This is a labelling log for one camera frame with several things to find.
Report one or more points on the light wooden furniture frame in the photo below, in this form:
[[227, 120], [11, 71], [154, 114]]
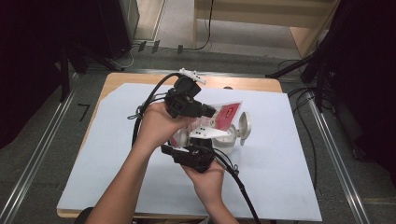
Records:
[[249, 11]]

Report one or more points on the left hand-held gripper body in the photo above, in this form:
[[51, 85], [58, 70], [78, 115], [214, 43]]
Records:
[[183, 99]]

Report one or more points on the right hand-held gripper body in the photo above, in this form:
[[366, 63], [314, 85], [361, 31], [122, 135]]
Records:
[[196, 157]]

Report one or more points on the person's right hand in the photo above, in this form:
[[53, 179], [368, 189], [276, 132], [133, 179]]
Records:
[[207, 183]]

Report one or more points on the black cabinet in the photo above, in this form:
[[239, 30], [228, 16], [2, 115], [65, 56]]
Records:
[[106, 28]]

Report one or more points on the metal floor rail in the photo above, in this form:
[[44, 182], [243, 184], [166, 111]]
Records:
[[341, 161], [34, 161]]

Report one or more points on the red and white pouch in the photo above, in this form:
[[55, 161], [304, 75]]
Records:
[[227, 115]]

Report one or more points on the person's left hand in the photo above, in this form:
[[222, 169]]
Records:
[[155, 127]]

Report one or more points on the wooden table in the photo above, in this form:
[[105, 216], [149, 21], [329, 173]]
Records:
[[130, 79]]

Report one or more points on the white table sheet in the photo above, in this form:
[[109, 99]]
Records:
[[274, 174]]

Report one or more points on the white jug with lid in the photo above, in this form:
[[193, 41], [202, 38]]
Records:
[[230, 141]]

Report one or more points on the small black floor block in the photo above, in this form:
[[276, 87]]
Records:
[[180, 49], [155, 46], [142, 46]]

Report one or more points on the black tripod stand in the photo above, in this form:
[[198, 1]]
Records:
[[299, 63]]

